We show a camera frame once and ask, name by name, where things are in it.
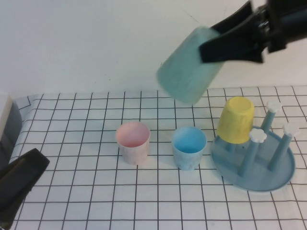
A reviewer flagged white black-grid tablecloth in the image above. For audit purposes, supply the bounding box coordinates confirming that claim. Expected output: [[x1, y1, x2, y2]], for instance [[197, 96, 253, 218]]
[[0, 85, 307, 230]]

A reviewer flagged green plastic cup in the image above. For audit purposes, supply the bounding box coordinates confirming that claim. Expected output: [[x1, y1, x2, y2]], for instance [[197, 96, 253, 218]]
[[156, 25, 225, 106]]

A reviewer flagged pink plastic cup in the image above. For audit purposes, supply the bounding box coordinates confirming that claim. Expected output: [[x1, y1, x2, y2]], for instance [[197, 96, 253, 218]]
[[116, 121, 151, 166]]

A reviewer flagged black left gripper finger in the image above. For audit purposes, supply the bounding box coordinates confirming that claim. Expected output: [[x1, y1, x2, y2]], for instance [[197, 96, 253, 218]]
[[0, 148, 50, 227]]

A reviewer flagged blue plastic cup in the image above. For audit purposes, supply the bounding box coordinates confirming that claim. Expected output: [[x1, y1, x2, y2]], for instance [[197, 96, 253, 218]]
[[171, 126, 208, 171]]

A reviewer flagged grey and white box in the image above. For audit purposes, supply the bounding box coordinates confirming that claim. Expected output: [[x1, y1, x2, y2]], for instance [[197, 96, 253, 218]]
[[0, 91, 24, 168]]

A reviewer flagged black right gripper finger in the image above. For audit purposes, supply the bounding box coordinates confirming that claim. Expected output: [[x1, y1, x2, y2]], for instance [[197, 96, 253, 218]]
[[211, 0, 256, 35], [199, 15, 265, 64]]

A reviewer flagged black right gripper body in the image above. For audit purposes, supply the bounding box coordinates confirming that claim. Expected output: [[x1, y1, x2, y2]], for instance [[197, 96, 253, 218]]
[[250, 0, 290, 55]]

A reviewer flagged yellow plastic cup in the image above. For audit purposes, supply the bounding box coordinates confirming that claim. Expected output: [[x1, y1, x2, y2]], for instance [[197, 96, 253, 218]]
[[216, 96, 255, 144]]

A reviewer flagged blue cup stand with pegs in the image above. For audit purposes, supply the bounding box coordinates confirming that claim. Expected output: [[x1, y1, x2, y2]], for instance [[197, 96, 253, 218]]
[[211, 100, 296, 192]]

